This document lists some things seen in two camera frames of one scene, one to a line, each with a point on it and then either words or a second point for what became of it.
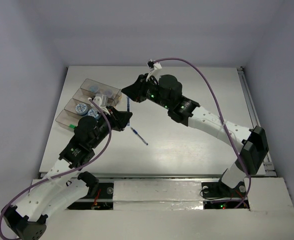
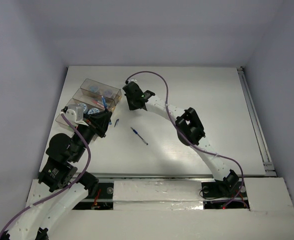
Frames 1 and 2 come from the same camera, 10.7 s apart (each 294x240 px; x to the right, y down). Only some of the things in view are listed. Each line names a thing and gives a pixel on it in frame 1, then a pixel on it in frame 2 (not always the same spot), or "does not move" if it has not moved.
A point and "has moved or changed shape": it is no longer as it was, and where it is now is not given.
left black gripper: (114, 119) to (97, 125)
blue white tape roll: (81, 109) does not move
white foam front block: (157, 195) does not move
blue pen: (128, 108) has moved or changed shape
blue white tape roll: (94, 112) does not move
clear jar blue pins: (93, 89) does not move
